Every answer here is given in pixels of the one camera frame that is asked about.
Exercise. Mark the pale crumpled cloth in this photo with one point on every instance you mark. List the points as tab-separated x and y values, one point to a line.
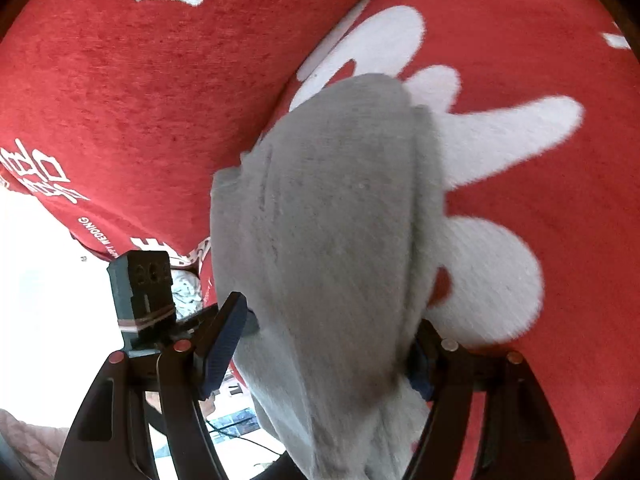
187	292

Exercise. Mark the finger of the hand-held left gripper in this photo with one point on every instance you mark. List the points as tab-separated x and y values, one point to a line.
251	324

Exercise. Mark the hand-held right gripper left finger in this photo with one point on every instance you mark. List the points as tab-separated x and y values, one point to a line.
222	350

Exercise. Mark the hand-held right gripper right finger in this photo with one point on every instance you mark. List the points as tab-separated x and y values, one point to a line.
419	377

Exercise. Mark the red printed blanket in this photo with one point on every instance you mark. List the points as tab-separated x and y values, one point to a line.
550	210

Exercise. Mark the grey small shirt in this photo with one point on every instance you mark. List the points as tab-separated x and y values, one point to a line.
330	260

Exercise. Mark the pink quilted cloth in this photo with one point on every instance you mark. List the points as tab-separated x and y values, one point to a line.
30	442

